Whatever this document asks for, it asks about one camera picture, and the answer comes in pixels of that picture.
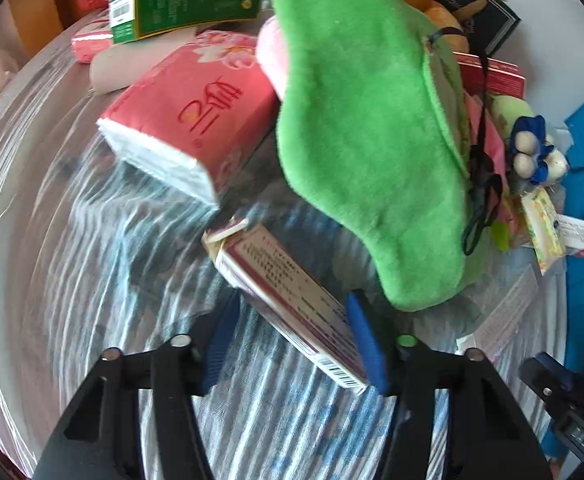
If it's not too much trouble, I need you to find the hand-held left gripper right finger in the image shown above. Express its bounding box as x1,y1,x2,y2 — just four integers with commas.
346,289,555,480

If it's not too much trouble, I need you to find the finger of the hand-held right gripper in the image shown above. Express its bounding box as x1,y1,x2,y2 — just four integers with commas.
518,351,584,463

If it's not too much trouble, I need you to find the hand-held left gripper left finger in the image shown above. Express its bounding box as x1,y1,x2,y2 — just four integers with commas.
32,290,243,480

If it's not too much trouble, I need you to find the red and white toothpaste box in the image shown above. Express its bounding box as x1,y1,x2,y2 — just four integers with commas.
203,219,371,394

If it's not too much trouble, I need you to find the yellow printed packet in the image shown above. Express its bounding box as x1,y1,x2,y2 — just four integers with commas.
520,187,569,277

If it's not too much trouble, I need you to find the white paper tag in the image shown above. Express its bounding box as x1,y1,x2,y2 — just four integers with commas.
554,214,584,257

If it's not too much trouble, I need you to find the white teddy bear blue outfit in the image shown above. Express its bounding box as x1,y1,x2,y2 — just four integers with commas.
503,115,571,184

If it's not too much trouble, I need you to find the pink patterned packet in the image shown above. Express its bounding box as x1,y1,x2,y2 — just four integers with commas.
464,95,510,241

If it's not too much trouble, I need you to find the light green plush toy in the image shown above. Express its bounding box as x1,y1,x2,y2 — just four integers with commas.
487,94,534,138

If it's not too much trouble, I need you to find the beige soft packet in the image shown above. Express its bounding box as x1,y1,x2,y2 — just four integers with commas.
90,30,197,97

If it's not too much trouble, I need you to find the small red box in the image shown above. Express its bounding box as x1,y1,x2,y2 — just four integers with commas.
458,57,527,100

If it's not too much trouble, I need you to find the small pink tissue pack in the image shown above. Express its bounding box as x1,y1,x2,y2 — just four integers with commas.
72,17,115,65

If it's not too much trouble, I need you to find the green carton box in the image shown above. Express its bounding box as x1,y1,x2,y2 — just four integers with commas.
108,0,265,45

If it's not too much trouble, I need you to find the black box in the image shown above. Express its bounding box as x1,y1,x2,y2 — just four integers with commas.
417,0,521,57

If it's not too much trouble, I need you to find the wooden wall frame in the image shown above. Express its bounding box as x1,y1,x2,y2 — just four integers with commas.
6,0,80,58

